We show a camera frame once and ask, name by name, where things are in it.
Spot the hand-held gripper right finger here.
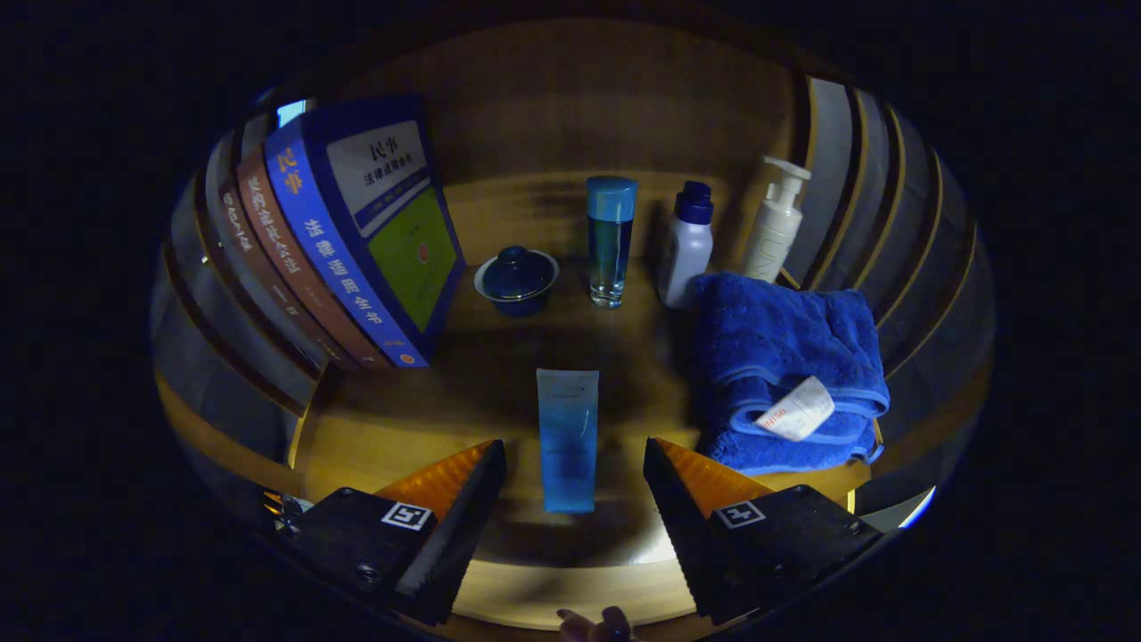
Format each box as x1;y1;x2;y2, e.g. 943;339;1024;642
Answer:
644;437;883;625

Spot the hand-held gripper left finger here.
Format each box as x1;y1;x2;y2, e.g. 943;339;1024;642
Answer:
267;439;509;627

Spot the blue squeeze tube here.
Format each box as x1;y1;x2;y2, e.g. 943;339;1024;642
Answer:
536;368;600;514

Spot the wooden countertop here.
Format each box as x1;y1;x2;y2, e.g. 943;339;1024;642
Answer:
290;174;879;625

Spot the wooden cabinet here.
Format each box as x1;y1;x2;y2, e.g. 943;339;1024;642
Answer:
152;18;995;630

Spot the folded blue towel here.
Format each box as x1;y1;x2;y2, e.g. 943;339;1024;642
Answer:
686;272;891;475

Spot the blue lidded teacup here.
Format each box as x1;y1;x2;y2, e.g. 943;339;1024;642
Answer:
473;246;561;317

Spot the white bottle dark blue cap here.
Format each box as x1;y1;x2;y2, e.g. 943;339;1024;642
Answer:
658;181;715;310

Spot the clear bottle with blue cap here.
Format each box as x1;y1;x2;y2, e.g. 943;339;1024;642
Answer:
586;176;639;309

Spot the white pump bottle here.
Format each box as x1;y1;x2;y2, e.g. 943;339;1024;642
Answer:
742;157;813;284

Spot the reddish brown book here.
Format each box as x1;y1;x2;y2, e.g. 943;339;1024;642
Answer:
235;147;393;371

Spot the thick blue book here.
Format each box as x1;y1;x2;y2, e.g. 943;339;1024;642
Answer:
264;95;467;368

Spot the dark brown book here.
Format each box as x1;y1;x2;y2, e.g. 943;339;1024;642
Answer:
217;178;357;371

